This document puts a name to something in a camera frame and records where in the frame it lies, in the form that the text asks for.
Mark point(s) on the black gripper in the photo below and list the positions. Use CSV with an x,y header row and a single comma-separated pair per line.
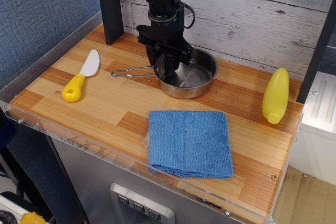
x,y
166,38

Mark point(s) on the stainless steel pot with handle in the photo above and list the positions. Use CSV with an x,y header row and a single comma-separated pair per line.
x,y
186,82

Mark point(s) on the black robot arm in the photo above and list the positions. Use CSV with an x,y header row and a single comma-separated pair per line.
x,y
165,10

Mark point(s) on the blue folded cloth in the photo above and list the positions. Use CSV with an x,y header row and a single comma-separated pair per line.
x,y
190,144

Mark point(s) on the yellow plastic bottle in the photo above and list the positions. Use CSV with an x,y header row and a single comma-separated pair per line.
x,y
276,96

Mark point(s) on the clear acrylic front guard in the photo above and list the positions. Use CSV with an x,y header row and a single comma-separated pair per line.
x,y
117,136

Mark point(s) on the silver button control panel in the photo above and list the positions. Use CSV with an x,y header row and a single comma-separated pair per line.
x,y
141,204

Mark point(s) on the white side cabinet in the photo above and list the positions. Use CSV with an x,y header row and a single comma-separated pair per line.
x,y
313,151

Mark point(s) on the yellow object bottom left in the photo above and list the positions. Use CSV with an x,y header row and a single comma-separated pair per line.
x,y
32,218

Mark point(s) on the dark grey vertical post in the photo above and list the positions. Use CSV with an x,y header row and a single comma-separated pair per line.
x,y
112,20

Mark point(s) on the yellow handled toy knife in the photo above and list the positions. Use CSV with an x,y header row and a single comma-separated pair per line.
x,y
72,91

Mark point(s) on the dark right vertical post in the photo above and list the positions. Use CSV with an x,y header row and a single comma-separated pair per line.
x,y
317,56

